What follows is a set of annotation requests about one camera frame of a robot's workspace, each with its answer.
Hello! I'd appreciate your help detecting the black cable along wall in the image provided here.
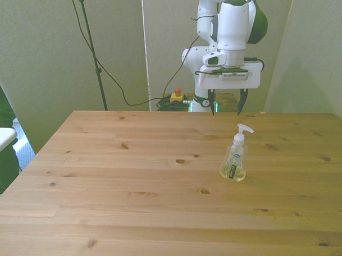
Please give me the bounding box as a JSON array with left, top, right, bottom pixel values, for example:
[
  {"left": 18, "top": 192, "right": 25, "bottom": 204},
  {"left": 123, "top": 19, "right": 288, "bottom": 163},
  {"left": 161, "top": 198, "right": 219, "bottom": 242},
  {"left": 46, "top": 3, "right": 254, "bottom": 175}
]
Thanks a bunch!
[{"left": 61, "top": 0, "right": 176, "bottom": 108}]

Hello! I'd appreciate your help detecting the coiled black cable bundle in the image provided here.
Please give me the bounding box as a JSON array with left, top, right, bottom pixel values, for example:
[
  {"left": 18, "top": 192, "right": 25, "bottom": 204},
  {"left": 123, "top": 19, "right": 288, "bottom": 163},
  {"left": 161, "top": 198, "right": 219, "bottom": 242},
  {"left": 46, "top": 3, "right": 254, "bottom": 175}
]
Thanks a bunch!
[{"left": 155, "top": 97, "right": 191, "bottom": 113}]

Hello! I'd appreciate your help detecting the black camera stand pole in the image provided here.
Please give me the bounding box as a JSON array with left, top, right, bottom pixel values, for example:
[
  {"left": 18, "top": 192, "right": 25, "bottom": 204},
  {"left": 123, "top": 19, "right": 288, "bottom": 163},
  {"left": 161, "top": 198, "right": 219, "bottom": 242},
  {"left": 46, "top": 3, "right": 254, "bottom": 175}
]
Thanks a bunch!
[{"left": 71, "top": 0, "right": 113, "bottom": 111}]

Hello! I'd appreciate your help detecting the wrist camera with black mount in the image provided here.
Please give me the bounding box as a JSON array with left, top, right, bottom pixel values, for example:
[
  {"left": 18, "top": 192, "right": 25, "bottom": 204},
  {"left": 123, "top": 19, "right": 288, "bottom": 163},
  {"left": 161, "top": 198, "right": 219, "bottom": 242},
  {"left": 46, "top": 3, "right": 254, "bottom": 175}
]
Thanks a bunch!
[{"left": 199, "top": 55, "right": 266, "bottom": 81}]

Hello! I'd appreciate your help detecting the yellow emergency stop button box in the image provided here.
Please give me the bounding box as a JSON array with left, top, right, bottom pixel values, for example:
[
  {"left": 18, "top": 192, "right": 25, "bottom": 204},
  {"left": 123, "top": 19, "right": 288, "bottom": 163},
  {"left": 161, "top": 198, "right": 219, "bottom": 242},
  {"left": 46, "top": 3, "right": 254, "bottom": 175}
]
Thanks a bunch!
[{"left": 170, "top": 88, "right": 185, "bottom": 104}]

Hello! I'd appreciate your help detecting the clear sanitizer pump bottle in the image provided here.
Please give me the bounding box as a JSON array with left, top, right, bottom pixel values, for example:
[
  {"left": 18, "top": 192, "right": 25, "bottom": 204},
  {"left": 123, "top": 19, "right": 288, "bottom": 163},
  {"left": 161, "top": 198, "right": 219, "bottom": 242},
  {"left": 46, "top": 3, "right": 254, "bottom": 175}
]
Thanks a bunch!
[{"left": 218, "top": 122, "right": 256, "bottom": 183}]

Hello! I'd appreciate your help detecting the white side table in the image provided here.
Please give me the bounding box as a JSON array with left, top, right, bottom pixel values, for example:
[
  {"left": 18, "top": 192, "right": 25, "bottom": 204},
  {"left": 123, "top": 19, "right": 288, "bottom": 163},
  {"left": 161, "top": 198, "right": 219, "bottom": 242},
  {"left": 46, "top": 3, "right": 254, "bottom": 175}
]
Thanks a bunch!
[{"left": 0, "top": 126, "right": 18, "bottom": 161}]

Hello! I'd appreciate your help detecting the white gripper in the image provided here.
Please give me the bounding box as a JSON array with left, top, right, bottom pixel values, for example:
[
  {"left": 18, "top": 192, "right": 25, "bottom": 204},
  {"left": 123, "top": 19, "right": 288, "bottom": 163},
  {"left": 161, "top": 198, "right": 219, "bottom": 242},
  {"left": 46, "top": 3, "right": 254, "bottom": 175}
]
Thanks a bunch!
[{"left": 195, "top": 59, "right": 262, "bottom": 118}]

